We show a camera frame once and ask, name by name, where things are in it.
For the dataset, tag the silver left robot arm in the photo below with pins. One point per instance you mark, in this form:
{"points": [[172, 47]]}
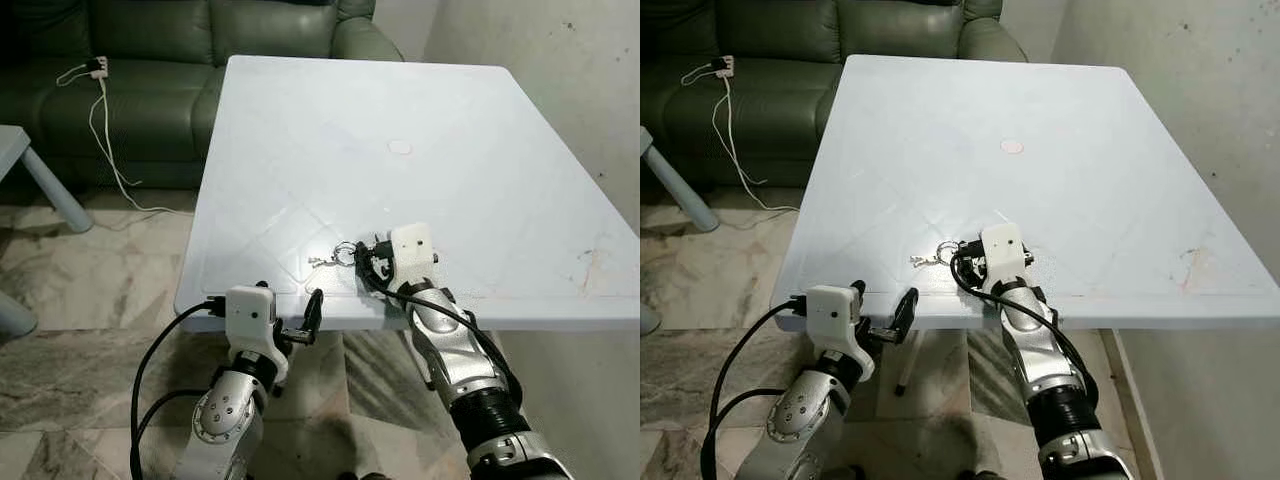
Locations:
{"points": [[225, 415], [800, 415]]}

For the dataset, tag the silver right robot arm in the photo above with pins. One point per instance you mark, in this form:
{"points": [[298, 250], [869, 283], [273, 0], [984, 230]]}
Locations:
{"points": [[465, 370], [1045, 370]]}

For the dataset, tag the white plastic table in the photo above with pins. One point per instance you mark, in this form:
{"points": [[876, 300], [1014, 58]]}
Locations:
{"points": [[450, 200], [1080, 200]]}

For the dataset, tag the round pink table cap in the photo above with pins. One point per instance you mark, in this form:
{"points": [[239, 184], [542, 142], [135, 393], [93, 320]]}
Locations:
{"points": [[1012, 146]]}

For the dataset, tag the green leather sofa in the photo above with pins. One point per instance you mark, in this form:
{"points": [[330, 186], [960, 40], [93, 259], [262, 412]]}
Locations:
{"points": [[160, 110], [790, 110]]}

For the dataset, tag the white power strip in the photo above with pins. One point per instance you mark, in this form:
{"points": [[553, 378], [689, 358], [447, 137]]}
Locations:
{"points": [[97, 67], [722, 66]]}

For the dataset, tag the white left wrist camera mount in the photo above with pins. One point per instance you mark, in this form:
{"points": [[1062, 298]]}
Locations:
{"points": [[830, 315], [250, 315]]}

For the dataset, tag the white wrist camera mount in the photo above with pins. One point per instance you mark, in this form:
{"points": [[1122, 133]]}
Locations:
{"points": [[412, 250], [830, 315], [250, 315], [1005, 255]]}

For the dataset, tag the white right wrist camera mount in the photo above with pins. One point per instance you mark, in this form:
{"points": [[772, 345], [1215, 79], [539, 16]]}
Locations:
{"points": [[1005, 255], [412, 250]]}

